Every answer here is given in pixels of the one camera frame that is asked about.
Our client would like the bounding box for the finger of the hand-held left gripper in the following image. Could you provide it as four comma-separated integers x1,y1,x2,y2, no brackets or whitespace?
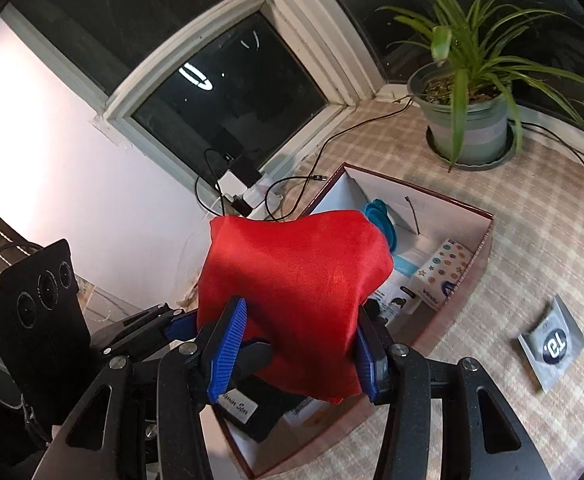
89,302,180,348
102,310,200,365

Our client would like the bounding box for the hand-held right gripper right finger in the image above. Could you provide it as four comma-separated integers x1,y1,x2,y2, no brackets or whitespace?
354,300,548,480

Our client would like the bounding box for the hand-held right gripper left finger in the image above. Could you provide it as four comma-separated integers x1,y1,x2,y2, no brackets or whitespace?
32,296,275,480

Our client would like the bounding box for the red cloth bag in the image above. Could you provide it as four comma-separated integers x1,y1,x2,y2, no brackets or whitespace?
196,211,394,403

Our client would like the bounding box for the dark red cardboard box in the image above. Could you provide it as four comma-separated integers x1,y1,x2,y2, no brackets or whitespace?
209,162,495,478

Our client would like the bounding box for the black pouch white label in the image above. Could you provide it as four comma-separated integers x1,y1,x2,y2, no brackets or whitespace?
220,372,313,443

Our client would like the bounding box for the small white carton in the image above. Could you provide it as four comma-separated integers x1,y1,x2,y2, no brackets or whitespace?
278,394,335,428

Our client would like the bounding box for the colourful dotted sticker packet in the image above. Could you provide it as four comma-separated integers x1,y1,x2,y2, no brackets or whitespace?
412,239,475,308

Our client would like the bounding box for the teal plastic item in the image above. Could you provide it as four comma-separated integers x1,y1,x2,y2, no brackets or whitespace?
363,199,399,253

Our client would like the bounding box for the thin black stick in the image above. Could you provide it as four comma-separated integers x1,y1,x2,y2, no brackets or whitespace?
404,197,421,236

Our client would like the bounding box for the white charger block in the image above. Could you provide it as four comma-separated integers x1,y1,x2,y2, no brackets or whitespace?
217,170,245,196

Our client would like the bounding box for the white power strip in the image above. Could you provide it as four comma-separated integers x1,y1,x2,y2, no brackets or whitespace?
221,179,274,212

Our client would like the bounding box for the black power adapter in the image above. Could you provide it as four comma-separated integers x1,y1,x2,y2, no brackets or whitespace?
227,152,264,186

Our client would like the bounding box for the grey foil sachet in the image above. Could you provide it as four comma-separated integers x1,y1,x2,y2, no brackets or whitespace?
517,296,584,394

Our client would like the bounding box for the potted spider plant grey pot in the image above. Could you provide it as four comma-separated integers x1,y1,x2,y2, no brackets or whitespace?
359,0,584,173

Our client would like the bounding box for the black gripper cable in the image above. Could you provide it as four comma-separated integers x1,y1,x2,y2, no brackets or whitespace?
0,242,43,306

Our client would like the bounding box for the black usb cable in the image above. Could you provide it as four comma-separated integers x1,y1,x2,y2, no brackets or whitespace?
264,174,329,222

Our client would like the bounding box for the black power strip cable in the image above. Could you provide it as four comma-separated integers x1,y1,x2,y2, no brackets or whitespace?
514,120,584,180

